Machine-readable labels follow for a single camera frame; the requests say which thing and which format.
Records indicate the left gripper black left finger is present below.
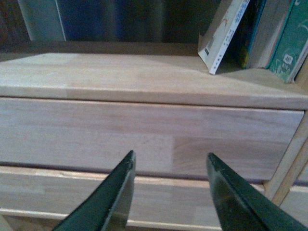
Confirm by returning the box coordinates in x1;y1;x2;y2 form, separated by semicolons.
54;151;136;231

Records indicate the leaning white paperback book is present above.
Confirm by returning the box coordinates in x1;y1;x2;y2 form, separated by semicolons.
198;0;250;75

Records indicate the lower right wooden drawer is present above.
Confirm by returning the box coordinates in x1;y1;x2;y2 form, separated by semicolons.
280;186;308;227

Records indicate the upper left wooden drawer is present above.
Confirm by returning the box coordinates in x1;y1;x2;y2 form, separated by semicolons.
0;98;304;180

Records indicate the upper right wooden drawer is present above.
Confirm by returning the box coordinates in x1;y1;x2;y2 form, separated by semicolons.
295;166;308;185

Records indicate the dark curtain behind shelf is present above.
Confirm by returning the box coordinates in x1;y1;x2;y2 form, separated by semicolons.
0;0;219;46

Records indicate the lower left wooden drawer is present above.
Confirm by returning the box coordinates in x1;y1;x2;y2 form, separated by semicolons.
0;166;265;231

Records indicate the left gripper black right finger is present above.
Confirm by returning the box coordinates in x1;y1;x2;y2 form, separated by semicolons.
206;153;307;231

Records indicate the wooden drawer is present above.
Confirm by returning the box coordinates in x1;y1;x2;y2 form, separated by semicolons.
295;166;308;185
280;186;308;227
0;166;265;231
0;98;304;180

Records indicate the green cover book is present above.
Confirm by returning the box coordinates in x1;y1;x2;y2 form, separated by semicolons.
250;0;308;84

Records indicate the dark blue illustrated book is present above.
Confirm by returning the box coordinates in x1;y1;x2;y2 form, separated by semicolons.
226;0;266;69

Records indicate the wooden bookshelf cabinet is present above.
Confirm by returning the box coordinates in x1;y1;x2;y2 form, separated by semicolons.
0;42;308;231

